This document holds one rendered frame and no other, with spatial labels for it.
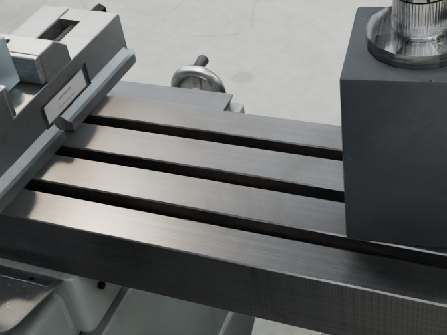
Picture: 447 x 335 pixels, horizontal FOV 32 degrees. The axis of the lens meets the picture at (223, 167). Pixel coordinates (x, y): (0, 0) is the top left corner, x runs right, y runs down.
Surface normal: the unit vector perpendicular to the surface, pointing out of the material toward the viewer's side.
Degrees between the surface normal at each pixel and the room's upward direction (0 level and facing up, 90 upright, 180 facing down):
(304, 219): 0
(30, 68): 90
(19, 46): 0
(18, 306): 16
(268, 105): 0
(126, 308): 90
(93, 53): 90
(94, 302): 90
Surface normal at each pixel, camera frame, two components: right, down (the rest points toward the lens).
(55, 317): 0.92, 0.14
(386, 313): -0.37, 0.64
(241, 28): -0.13, -0.76
